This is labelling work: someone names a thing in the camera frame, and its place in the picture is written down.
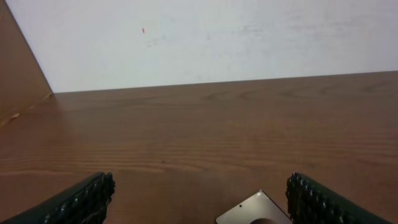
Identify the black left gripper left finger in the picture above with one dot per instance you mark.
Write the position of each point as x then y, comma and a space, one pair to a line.
84, 203

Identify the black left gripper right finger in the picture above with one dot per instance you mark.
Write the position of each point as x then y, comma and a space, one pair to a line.
311, 202

